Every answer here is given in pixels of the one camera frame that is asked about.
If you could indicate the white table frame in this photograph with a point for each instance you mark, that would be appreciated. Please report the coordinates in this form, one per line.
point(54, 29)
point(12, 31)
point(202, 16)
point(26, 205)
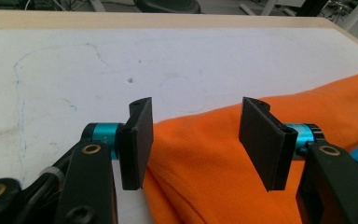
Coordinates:
point(354, 14)

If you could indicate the white table mat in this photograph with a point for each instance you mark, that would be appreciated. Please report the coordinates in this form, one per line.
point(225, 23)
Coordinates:
point(105, 68)

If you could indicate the orange polo shirt blue collar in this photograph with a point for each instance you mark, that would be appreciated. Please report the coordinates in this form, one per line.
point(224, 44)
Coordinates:
point(223, 174)

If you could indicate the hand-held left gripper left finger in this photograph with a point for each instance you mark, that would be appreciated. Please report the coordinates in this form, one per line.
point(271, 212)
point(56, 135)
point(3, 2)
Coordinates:
point(136, 146)

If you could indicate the black round stool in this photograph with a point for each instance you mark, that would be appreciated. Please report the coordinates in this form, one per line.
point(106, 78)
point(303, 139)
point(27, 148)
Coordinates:
point(167, 5)

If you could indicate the black metal stand with base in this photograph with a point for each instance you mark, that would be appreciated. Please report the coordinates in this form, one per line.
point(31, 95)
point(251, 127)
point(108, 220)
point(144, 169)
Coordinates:
point(312, 6)

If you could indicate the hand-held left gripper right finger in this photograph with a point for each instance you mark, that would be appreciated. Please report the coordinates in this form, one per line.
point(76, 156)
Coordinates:
point(265, 146)

